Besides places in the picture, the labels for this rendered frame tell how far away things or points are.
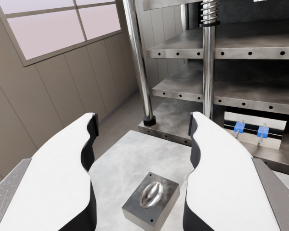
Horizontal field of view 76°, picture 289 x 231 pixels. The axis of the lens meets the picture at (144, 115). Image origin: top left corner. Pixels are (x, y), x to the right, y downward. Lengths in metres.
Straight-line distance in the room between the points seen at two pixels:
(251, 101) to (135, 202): 0.71
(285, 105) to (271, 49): 0.26
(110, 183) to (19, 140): 1.48
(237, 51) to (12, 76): 1.93
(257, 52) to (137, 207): 0.80
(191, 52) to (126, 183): 0.73
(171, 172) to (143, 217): 0.30
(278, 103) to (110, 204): 0.88
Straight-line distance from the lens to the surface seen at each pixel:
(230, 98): 1.06
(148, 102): 1.23
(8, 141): 2.25
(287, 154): 1.16
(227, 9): 1.78
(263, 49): 0.96
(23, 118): 2.27
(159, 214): 0.75
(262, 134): 1.09
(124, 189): 0.94
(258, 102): 1.05
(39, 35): 2.38
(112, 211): 0.89
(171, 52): 1.08
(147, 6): 1.15
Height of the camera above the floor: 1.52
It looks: 30 degrees down
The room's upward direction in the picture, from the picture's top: 11 degrees counter-clockwise
